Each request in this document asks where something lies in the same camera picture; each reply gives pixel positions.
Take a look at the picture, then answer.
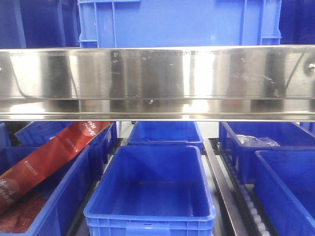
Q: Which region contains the large blue crate upper shelf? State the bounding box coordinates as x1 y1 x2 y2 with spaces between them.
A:
78 0 282 48

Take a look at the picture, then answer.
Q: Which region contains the blue bin centre rear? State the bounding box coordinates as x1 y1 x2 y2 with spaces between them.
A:
127 121 203 151

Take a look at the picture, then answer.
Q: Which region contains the blue bin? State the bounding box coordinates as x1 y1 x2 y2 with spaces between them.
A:
14 121 118 182
253 150 315 236
127 121 203 151
84 146 216 236
219 121 315 184
0 147 97 236

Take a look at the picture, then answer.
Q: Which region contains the blue bin centre front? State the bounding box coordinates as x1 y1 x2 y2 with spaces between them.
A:
84 146 216 236

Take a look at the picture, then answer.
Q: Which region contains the red printed package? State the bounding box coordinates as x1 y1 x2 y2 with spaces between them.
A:
0 121 112 214

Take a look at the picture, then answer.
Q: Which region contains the clear plastic bag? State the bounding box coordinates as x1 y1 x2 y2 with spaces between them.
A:
236 134 281 147

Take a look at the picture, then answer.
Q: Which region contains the blue bin left rear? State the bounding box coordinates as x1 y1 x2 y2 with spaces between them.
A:
14 121 118 182

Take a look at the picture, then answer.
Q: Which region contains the blue bin right rear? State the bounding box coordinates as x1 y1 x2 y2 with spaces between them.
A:
219 121 315 184

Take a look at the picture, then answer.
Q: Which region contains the blue bin right front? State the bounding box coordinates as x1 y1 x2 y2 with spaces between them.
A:
253 150 315 236

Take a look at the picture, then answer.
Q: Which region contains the blue bin left front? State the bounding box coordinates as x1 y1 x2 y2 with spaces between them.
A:
0 147 97 236

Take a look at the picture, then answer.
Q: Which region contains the dark blue crate upper left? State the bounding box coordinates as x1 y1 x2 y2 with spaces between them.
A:
0 0 80 49

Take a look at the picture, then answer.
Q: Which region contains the dark blue crate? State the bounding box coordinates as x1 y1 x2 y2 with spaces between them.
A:
279 0 315 45
0 0 80 49

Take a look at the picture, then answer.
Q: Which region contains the dark blue crate upper right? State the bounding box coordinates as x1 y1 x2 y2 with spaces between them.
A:
279 0 315 45

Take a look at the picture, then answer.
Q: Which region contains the stainless steel shelf rail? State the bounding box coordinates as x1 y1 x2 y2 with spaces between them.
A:
0 45 315 121

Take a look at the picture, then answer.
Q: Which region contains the roller track rail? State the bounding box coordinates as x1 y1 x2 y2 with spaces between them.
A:
202 138 277 236

